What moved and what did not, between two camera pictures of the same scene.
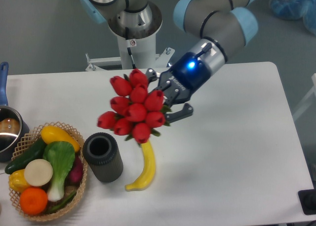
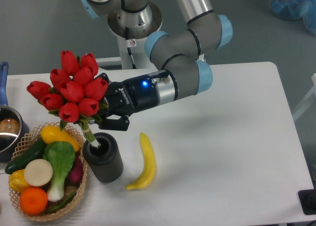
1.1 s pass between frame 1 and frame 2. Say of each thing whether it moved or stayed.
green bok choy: stayed
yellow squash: stayed
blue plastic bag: stayed
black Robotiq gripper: moved
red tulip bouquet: moved
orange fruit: stayed
